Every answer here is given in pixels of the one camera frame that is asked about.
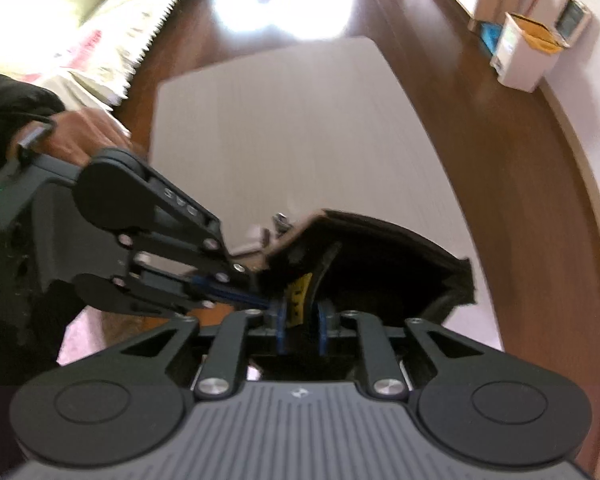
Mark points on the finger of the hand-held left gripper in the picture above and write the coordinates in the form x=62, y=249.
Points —
x=190, y=240
x=230, y=296

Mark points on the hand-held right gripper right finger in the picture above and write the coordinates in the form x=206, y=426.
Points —
x=324, y=330

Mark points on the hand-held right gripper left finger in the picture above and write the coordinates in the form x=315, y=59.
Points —
x=280, y=330

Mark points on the tan leather boot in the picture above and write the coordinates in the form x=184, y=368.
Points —
x=380, y=255

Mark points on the person's left hand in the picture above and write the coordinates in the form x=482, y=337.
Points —
x=75, y=135

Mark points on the person's dark clothed body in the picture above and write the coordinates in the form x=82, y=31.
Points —
x=10, y=320

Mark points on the blue plastic object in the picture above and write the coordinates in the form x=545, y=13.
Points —
x=491, y=37

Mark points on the pale appliance with screen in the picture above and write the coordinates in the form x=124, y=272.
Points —
x=575, y=15

